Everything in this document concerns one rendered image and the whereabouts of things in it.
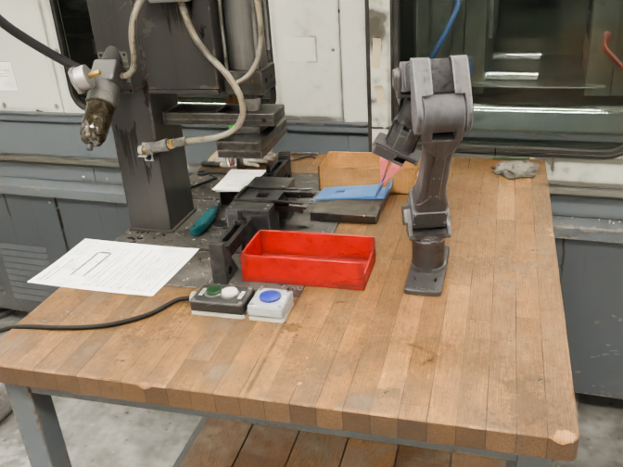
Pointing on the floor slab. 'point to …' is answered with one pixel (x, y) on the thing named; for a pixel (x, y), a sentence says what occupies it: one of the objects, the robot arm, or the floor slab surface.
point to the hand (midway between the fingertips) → (382, 183)
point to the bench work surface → (337, 352)
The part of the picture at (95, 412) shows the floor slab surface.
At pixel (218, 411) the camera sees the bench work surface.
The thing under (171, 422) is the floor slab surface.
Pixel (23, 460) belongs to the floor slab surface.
